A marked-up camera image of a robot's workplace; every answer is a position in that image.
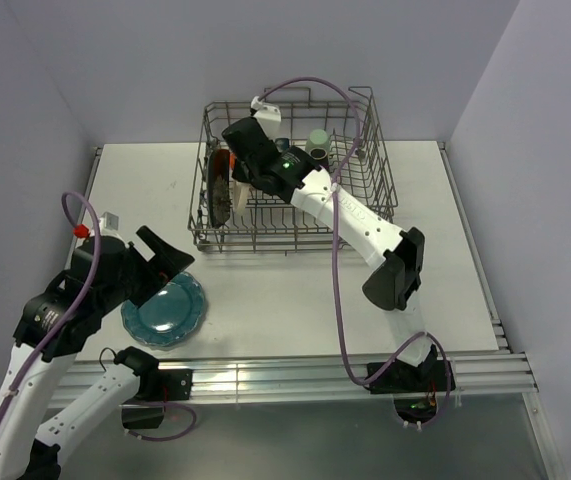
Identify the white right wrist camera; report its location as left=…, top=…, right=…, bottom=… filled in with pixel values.
left=250, top=96, right=282, bottom=139

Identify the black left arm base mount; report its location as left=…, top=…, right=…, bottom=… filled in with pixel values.
left=121, top=368, right=193, bottom=431

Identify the green cream round plate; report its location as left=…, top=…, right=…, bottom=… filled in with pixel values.
left=232, top=180, right=251, bottom=215

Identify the aluminium table edge rail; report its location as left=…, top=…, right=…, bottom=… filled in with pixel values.
left=49, top=323, right=538, bottom=409

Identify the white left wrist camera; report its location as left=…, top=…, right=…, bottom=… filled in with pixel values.
left=73, top=212, right=122, bottom=240

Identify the teal scalloped plate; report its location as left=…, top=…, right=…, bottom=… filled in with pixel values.
left=120, top=272, right=207, bottom=349

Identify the grey wire dish rack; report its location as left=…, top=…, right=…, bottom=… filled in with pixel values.
left=187, top=85, right=398, bottom=254

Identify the light green plastic cup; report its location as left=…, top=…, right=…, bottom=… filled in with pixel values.
left=305, top=129, right=330, bottom=153

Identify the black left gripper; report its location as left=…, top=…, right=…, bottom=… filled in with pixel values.
left=97, top=225, right=193, bottom=313

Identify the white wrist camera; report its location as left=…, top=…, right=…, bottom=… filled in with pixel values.
left=73, top=212, right=122, bottom=240
left=250, top=96, right=282, bottom=139

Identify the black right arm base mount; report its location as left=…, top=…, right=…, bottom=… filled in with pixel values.
left=365, top=358, right=457, bottom=431

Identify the black floral square plate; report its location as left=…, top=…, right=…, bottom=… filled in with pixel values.
left=206, top=148, right=231, bottom=228

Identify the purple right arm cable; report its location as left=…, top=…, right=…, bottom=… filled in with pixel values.
left=259, top=76, right=454, bottom=426

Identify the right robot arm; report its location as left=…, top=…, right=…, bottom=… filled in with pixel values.
left=222, top=117, right=436, bottom=390

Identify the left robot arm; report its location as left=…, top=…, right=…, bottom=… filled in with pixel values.
left=0, top=226, right=194, bottom=479

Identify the blue patterned bowl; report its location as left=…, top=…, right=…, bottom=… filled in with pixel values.
left=274, top=137, right=290, bottom=152

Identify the black mug brown inside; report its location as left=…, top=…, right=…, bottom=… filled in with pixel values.
left=309, top=148, right=329, bottom=170

